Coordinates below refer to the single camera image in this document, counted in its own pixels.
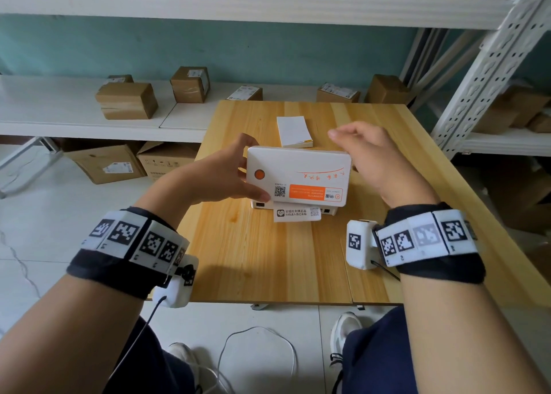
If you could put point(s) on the person's right hand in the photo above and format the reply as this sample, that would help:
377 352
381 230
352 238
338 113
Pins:
387 165

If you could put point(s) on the person's left hand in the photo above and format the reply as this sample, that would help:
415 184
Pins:
215 178

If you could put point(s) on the person's left thumb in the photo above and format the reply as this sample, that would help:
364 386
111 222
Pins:
254 191

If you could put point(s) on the person's right fingers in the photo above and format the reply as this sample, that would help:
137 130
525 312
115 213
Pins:
344 133

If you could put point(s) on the white label printer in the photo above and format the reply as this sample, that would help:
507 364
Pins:
301 169

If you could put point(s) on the person's right forearm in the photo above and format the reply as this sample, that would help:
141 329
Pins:
465 342

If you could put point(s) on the person's left forearm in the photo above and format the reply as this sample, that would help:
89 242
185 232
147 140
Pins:
64 342

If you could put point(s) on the wide cardboard box white label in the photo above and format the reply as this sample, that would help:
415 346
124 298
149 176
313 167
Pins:
338 93

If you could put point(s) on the printed white label strip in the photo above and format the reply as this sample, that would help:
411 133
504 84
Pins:
297 215

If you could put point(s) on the stack of blank white labels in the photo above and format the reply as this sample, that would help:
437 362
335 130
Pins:
293 130

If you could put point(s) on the tilted plain cardboard box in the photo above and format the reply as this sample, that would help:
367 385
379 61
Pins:
387 90

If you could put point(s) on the large open printed cardboard box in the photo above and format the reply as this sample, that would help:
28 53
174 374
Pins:
165 159

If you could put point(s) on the low cardboard box white label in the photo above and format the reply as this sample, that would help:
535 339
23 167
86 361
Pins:
245 93

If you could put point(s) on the taped cube cardboard box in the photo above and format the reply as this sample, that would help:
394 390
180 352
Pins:
187 85

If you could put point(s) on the left wristband with marker tags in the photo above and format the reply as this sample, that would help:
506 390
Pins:
129 243

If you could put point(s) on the wristband with marker tags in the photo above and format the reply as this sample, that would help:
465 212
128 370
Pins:
430 243
129 243

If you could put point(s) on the right wristband with marker tags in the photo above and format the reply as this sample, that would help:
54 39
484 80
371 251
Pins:
430 243

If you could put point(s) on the large cardboard box with label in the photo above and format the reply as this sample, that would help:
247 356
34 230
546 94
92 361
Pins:
105 163

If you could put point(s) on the blurred brown cardboard box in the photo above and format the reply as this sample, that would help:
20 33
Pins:
495 118
541 123
527 103

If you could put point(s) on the white perforated shelving rack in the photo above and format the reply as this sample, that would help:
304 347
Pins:
486 70

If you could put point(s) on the plain brown cardboard box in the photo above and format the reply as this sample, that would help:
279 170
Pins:
127 100

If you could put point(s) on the person's right white shoe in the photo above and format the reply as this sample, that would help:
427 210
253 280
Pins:
344 333

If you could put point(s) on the person's white shoe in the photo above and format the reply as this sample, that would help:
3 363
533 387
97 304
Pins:
185 355
344 333

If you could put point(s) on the small flat labelled cardboard box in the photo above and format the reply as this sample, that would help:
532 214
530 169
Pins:
119 79

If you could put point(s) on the person's left white shoe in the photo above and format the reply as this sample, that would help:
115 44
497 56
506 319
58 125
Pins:
185 355

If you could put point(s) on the dark large cardboard box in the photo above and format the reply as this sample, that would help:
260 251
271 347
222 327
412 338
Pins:
521 195

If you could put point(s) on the person's right leg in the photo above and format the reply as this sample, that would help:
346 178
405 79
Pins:
379 355

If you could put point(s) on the person's leg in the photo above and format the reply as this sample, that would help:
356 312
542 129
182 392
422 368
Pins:
379 355
146 368

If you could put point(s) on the person's left leg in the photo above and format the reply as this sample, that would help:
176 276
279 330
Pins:
146 368

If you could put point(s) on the white metal shelving unit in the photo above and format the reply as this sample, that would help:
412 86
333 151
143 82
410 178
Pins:
56 105

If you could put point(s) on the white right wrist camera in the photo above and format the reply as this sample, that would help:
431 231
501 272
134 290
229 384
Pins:
359 243

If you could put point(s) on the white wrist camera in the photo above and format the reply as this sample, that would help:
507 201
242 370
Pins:
178 288
359 243

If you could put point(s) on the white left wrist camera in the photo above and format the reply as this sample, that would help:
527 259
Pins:
178 288

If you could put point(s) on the white metal frame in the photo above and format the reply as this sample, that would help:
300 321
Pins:
30 152

